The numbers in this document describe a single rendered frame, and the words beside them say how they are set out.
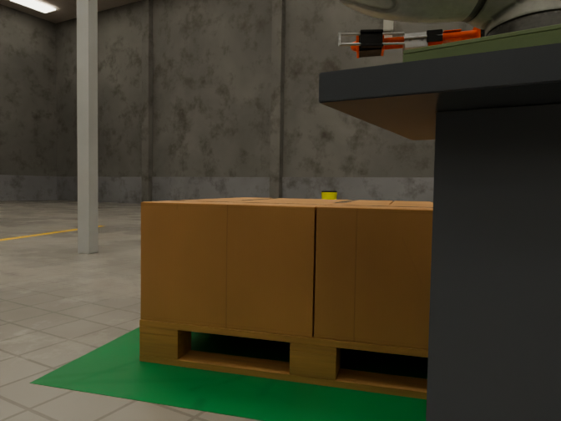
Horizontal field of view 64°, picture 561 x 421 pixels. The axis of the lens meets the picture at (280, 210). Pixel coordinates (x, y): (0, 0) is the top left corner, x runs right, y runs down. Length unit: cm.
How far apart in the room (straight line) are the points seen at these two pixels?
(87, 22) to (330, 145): 830
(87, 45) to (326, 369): 358
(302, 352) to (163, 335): 48
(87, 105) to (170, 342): 300
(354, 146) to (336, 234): 1021
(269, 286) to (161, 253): 39
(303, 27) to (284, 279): 1163
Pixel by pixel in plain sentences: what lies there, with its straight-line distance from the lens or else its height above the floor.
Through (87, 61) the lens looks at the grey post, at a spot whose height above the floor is 165.
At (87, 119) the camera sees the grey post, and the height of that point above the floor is 115.
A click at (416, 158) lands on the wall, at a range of 1106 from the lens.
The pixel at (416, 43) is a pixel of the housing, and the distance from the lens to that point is 151.
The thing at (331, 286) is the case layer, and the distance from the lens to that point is 138.
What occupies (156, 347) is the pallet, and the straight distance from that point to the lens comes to 165.
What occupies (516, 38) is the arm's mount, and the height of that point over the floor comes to 78.
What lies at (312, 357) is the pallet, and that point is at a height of 8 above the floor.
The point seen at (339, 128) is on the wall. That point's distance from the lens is 1175.
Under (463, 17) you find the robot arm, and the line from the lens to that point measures 79.
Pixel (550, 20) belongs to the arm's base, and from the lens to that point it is 76.
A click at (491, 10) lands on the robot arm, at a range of 78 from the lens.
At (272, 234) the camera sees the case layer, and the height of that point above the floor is 45.
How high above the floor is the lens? 60
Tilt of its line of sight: 3 degrees down
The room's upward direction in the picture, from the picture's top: 1 degrees clockwise
